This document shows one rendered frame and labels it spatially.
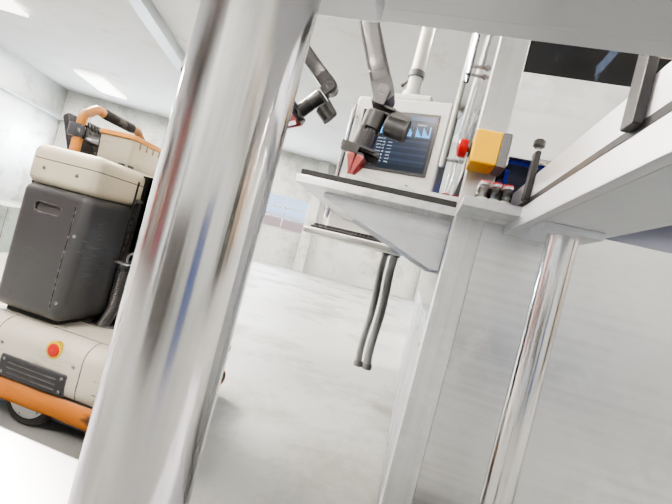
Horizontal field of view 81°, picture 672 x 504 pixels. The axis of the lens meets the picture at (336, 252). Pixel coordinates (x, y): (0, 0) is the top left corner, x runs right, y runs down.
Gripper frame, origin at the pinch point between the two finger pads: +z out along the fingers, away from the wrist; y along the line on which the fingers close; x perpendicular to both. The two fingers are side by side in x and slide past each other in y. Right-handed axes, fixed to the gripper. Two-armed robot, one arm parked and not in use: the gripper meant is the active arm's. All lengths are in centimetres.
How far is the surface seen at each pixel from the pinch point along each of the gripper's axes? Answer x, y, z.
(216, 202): -90, 19, 18
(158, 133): 853, -775, -70
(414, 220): -2.5, 21.1, 4.1
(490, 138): -21.7, 29.7, -14.6
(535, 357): -34, 50, 22
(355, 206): -2.5, 5.4, 6.5
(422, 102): 87, -3, -63
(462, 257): -12.5, 34.8, 9.1
